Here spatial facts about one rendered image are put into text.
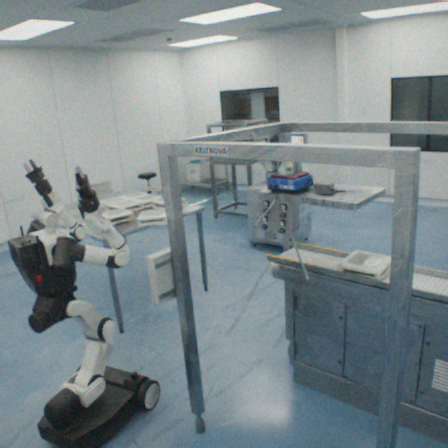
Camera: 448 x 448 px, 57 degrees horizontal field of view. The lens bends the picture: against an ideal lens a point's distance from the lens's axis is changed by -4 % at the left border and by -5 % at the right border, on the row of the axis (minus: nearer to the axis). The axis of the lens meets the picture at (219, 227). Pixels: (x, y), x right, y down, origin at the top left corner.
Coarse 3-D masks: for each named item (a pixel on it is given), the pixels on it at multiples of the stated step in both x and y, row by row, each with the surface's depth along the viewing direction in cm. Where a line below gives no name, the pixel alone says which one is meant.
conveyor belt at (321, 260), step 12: (288, 252) 272; (300, 252) 270; (312, 252) 268; (324, 264) 248; (336, 264) 246; (336, 276) 233; (420, 276) 221; (420, 288) 208; (432, 288) 207; (444, 288) 206
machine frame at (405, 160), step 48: (192, 144) 181; (240, 144) 163; (288, 144) 152; (288, 240) 283; (288, 288) 294; (192, 336) 224; (288, 336) 306; (192, 384) 232; (384, 384) 147; (384, 432) 153
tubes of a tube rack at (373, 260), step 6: (360, 252) 241; (354, 258) 233; (366, 258) 232; (372, 258) 230; (378, 258) 230; (384, 258) 230; (360, 264) 225; (366, 264) 224; (372, 264) 223; (378, 264) 223; (354, 270) 230
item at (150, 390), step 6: (144, 384) 262; (150, 384) 263; (156, 384) 269; (144, 390) 258; (150, 390) 265; (156, 390) 271; (138, 396) 258; (144, 396) 257; (150, 396) 265; (156, 396) 271; (138, 402) 258; (144, 402) 257; (150, 402) 266; (156, 402) 270; (144, 408) 258; (150, 408) 264
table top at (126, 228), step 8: (120, 192) 499; (72, 208) 443; (152, 208) 413; (184, 208) 404; (192, 208) 402; (200, 208) 402; (32, 216) 432; (80, 216) 407; (136, 216) 390; (184, 216) 389; (56, 224) 391; (64, 224) 383; (120, 224) 369; (128, 224) 367; (136, 224) 365; (88, 232) 353; (120, 232) 346; (128, 232) 348; (136, 232) 354; (96, 240) 340; (104, 240) 333
